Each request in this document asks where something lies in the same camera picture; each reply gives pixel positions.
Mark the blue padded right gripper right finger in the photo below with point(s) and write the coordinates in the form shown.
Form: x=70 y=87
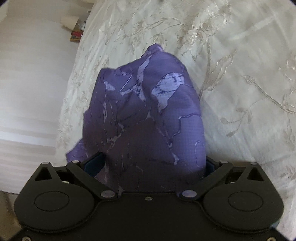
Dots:
x=214 y=173

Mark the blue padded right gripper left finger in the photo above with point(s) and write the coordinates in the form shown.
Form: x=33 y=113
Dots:
x=85 y=172

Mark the purple patterned hooded jacket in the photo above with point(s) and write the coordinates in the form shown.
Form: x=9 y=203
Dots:
x=146 y=117

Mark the white embroidered bedspread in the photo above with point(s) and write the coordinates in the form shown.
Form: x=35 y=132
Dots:
x=241 y=58

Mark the red picture frame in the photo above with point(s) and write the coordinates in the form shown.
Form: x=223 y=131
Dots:
x=76 y=36

